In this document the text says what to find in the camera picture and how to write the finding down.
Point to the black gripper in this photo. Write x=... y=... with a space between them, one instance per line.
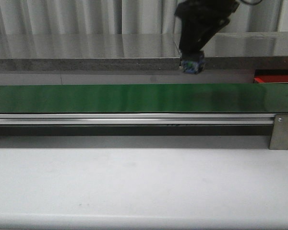
x=201 y=20

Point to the grey stone counter slab right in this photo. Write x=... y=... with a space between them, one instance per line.
x=249 y=50

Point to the grey stone counter slab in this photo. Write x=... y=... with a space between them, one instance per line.
x=249 y=50
x=83 y=52

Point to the green conveyor belt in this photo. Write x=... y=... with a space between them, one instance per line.
x=145 y=98

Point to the grey stone counter slab left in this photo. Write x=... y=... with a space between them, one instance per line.
x=83 y=52

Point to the red plastic tray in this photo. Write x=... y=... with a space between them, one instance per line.
x=271 y=79

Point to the white pleated curtain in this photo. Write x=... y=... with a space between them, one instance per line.
x=90 y=17

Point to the steel conveyor support bracket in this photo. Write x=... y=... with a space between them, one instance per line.
x=279 y=137

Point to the aluminium conveyor side rail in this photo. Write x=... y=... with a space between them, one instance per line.
x=138 y=119

